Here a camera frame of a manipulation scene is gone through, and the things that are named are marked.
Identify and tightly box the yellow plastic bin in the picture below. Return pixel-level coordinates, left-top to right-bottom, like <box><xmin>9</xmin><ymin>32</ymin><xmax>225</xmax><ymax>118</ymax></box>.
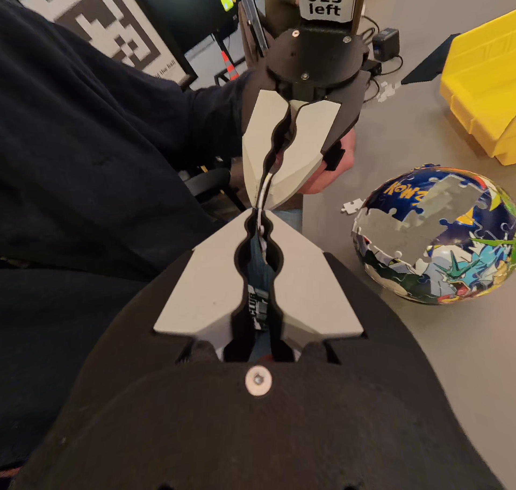
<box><xmin>439</xmin><ymin>8</ymin><xmax>516</xmax><ymax>167</ymax></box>

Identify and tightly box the framed black-and-white code sign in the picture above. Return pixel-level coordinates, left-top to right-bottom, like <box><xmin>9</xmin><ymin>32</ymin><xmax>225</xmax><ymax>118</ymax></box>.
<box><xmin>17</xmin><ymin>0</ymin><xmax>199</xmax><ymax>91</ymax></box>

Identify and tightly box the black power adapter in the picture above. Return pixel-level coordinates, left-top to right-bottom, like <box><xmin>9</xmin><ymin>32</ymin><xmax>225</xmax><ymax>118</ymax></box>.
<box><xmin>371</xmin><ymin>27</ymin><xmax>401</xmax><ymax>62</ymax></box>

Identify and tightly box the dark triangular mat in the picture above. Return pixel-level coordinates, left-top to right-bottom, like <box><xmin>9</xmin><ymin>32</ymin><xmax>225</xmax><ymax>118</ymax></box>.
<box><xmin>401</xmin><ymin>33</ymin><xmax>461</xmax><ymax>86</ymax></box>

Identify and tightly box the person's left forearm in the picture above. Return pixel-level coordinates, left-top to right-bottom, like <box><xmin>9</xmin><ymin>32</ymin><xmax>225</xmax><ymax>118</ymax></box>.
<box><xmin>0</xmin><ymin>0</ymin><xmax>263</xmax><ymax>282</ymax></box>

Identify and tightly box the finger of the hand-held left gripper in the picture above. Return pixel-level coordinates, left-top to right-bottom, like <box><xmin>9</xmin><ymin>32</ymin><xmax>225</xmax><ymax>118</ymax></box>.
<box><xmin>241</xmin><ymin>89</ymin><xmax>292</xmax><ymax>208</ymax></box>
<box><xmin>265</xmin><ymin>100</ymin><xmax>343</xmax><ymax>211</ymax></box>

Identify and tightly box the thin puzzle piece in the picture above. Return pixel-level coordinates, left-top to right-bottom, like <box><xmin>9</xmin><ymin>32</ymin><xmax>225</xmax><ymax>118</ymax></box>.
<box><xmin>255</xmin><ymin>168</ymin><xmax>276</xmax><ymax>259</ymax></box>

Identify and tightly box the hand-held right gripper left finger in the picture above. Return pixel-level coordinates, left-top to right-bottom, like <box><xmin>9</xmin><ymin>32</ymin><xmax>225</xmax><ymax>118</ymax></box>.
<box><xmin>153</xmin><ymin>207</ymin><xmax>259</xmax><ymax>361</ymax></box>

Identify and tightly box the orange striped cone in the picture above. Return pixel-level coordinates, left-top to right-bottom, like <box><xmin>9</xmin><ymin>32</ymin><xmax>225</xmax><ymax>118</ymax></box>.
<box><xmin>220</xmin><ymin>50</ymin><xmax>240</xmax><ymax>81</ymax></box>

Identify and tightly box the person's left hand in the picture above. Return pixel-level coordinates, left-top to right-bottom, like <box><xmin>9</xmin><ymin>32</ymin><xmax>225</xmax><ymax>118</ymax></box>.
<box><xmin>298</xmin><ymin>128</ymin><xmax>358</xmax><ymax>195</ymax></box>

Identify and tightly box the black monitor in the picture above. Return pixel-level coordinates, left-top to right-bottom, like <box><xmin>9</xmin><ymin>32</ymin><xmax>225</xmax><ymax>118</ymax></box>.
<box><xmin>131</xmin><ymin>0</ymin><xmax>260</xmax><ymax>57</ymax></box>

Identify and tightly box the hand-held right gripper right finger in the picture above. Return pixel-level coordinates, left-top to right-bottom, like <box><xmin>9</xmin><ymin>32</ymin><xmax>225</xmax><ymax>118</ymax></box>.
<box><xmin>260</xmin><ymin>211</ymin><xmax>364</xmax><ymax>363</ymax></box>

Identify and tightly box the colourful puzzle ball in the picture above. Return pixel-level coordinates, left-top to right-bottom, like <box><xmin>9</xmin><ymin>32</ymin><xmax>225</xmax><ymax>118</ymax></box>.
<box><xmin>352</xmin><ymin>164</ymin><xmax>516</xmax><ymax>306</ymax></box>

